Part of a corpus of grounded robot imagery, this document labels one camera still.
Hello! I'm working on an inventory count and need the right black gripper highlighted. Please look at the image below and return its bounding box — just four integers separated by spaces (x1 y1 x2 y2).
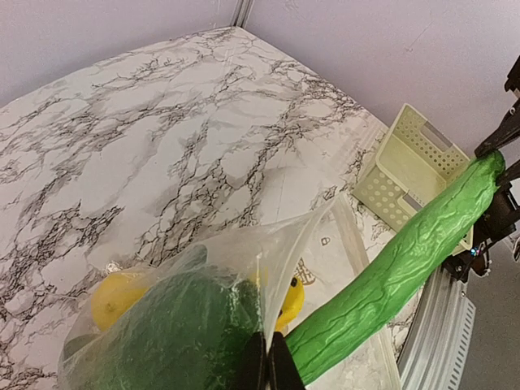
474 58 520 243

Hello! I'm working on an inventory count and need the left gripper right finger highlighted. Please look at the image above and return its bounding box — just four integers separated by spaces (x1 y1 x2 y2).
270 332 306 390

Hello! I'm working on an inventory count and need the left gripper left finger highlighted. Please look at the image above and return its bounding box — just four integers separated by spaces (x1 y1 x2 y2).
233 331 267 390

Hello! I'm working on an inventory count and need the green fake leafy vegetable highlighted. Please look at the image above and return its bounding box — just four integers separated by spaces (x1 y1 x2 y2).
94 271 260 389

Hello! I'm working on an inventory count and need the clear polka-dot zip bag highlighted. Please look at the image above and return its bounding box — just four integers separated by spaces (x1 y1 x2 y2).
56 191 403 390

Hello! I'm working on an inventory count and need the pale green plastic basket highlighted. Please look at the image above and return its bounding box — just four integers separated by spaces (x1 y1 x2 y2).
353 104 470 232

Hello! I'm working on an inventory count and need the light green fake cucumber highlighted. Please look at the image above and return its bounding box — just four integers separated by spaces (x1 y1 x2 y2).
286 151 505 385

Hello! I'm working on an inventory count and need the yellow fake lemon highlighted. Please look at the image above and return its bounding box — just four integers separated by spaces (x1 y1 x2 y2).
90 269 150 332

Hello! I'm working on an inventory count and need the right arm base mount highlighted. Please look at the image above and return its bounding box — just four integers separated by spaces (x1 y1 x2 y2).
441 240 493 284

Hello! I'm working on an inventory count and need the front aluminium rail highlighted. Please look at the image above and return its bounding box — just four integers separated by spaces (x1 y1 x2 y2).
397 268 476 390

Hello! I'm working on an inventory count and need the right aluminium frame post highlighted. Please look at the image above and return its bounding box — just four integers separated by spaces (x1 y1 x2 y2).
230 0 254 28

